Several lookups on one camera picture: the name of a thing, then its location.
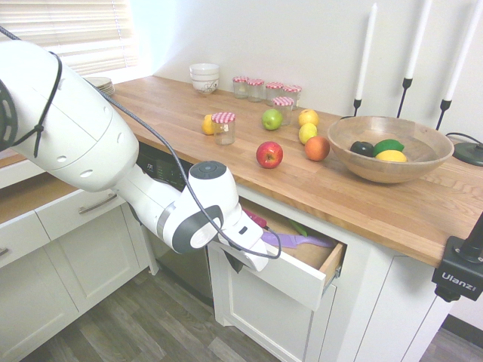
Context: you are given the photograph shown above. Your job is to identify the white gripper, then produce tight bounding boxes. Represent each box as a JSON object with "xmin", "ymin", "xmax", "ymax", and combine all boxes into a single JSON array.
[{"xmin": 209, "ymin": 207, "xmax": 274, "ymax": 275}]

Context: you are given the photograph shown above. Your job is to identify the white wooden drawer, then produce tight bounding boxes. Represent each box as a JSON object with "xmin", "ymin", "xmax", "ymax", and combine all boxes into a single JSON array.
[{"xmin": 206, "ymin": 199, "xmax": 347, "ymax": 312}]

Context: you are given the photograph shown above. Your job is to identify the white cabinet with drawer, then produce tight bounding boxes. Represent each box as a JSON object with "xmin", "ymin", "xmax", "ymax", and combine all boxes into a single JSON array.
[{"xmin": 205, "ymin": 180, "xmax": 454, "ymax": 362}]

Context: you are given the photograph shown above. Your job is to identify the black dishwasher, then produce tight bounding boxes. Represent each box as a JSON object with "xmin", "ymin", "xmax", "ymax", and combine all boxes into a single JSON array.
[{"xmin": 134, "ymin": 145, "xmax": 214, "ymax": 308}]

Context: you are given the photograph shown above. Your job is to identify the purple kitchen knife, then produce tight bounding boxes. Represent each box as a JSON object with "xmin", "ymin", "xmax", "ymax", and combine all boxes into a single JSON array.
[{"xmin": 261, "ymin": 232, "xmax": 335, "ymax": 254}]

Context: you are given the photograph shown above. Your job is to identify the green scissors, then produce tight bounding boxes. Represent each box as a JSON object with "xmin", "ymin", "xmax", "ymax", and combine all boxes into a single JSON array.
[{"xmin": 288, "ymin": 220, "xmax": 309, "ymax": 237}]

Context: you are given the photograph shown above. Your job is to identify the red apple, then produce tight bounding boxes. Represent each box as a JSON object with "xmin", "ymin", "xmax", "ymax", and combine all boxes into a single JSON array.
[{"xmin": 256, "ymin": 141, "xmax": 285, "ymax": 169}]

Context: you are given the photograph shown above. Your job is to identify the glass jar checked lid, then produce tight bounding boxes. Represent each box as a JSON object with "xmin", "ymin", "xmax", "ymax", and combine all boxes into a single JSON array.
[
  {"xmin": 232, "ymin": 76, "xmax": 249, "ymax": 100},
  {"xmin": 271, "ymin": 96, "xmax": 294, "ymax": 127},
  {"xmin": 247, "ymin": 78, "xmax": 265, "ymax": 103},
  {"xmin": 211, "ymin": 112, "xmax": 237, "ymax": 147},
  {"xmin": 281, "ymin": 84, "xmax": 303, "ymax": 110},
  {"xmin": 265, "ymin": 81, "xmax": 284, "ymax": 102}
]

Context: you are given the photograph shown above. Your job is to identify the orange fruit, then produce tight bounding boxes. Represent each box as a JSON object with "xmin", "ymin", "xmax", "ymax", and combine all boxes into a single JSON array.
[{"xmin": 304, "ymin": 136, "xmax": 331, "ymax": 162}]

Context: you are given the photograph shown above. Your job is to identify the green apple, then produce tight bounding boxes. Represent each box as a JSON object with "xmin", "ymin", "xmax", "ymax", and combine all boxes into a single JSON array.
[{"xmin": 262, "ymin": 109, "xmax": 284, "ymax": 131}]

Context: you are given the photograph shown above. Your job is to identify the yellow apple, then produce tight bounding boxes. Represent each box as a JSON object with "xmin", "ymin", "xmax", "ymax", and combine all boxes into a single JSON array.
[{"xmin": 298, "ymin": 109, "xmax": 320, "ymax": 128}]

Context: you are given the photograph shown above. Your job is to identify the dark avocado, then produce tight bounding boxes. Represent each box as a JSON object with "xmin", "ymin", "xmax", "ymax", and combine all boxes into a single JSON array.
[{"xmin": 349, "ymin": 140, "xmax": 375, "ymax": 157}]

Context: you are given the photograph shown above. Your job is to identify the white patterned bowl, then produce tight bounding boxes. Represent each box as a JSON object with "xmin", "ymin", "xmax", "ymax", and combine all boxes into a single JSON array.
[{"xmin": 191, "ymin": 81, "xmax": 220, "ymax": 96}]

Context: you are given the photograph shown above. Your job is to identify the large wooden bowl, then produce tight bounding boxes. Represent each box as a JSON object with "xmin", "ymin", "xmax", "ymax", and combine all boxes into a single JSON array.
[{"xmin": 326, "ymin": 115, "xmax": 455, "ymax": 185}]

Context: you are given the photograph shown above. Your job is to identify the green lime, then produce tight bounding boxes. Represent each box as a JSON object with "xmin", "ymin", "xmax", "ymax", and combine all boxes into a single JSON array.
[{"xmin": 372, "ymin": 139, "xmax": 405, "ymax": 158}]

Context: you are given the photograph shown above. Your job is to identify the stack of white plates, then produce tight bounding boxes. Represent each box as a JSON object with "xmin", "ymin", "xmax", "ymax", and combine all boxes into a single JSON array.
[{"xmin": 85, "ymin": 76, "xmax": 116, "ymax": 96}]

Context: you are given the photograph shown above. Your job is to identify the white taper candle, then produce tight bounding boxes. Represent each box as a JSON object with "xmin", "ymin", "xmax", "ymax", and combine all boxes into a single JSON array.
[
  {"xmin": 443, "ymin": 6, "xmax": 483, "ymax": 102},
  {"xmin": 356, "ymin": 3, "xmax": 379, "ymax": 101},
  {"xmin": 404, "ymin": 0, "xmax": 433, "ymax": 80}
]

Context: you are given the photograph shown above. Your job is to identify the black lamp base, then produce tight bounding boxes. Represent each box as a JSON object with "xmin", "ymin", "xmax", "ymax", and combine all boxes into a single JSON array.
[{"xmin": 452, "ymin": 141, "xmax": 483, "ymax": 167}]

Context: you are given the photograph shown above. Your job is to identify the white window blind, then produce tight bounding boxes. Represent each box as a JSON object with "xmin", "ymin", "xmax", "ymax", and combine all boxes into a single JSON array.
[{"xmin": 0, "ymin": 0, "xmax": 140, "ymax": 78}]

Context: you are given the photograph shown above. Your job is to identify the black braided cable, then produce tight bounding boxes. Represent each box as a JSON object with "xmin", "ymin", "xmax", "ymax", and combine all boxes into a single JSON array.
[{"xmin": 0, "ymin": 24, "xmax": 283, "ymax": 261}]

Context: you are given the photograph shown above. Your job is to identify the white cabinet silver handles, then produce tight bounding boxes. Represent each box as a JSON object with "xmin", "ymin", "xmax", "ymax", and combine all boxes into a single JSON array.
[{"xmin": 0, "ymin": 150, "xmax": 159, "ymax": 362}]

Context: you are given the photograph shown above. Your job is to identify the black Ulanzi camera clamp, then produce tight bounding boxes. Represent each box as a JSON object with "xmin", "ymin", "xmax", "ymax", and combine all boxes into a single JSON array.
[{"xmin": 431, "ymin": 213, "xmax": 483, "ymax": 303}]

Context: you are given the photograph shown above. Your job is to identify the black lamp cable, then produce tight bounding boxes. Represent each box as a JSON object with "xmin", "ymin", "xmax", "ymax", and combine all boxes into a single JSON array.
[{"xmin": 446, "ymin": 131, "xmax": 483, "ymax": 146}]

